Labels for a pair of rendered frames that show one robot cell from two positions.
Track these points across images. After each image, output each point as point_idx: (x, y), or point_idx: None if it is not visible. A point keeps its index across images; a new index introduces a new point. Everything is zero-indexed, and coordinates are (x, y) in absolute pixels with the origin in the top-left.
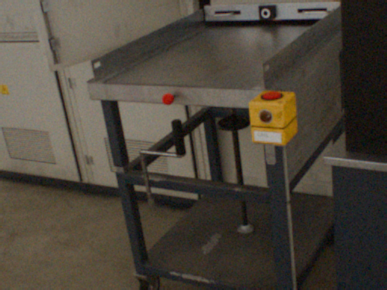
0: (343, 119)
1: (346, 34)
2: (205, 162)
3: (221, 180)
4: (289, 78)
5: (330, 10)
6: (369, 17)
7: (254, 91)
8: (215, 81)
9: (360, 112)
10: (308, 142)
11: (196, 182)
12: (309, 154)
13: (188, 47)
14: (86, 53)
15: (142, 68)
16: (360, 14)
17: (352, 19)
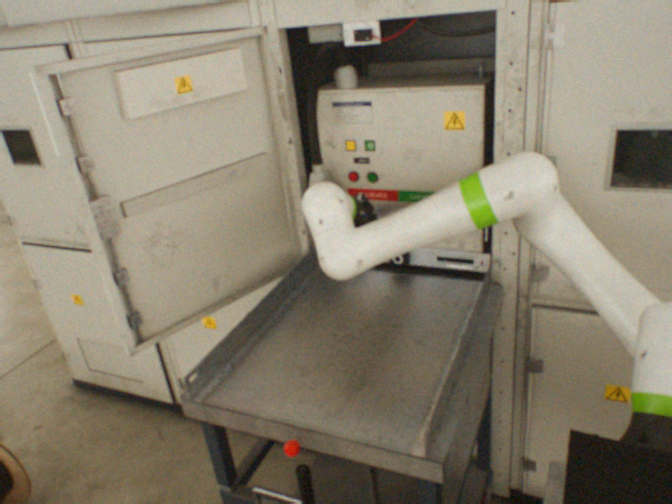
0: (491, 386)
1: (573, 474)
2: None
3: None
4: (455, 428)
5: (479, 264)
6: (614, 466)
7: (412, 457)
8: (354, 423)
9: None
10: (463, 459)
11: None
12: (464, 470)
13: (307, 315)
14: (177, 319)
15: (252, 367)
16: (601, 459)
17: (586, 460)
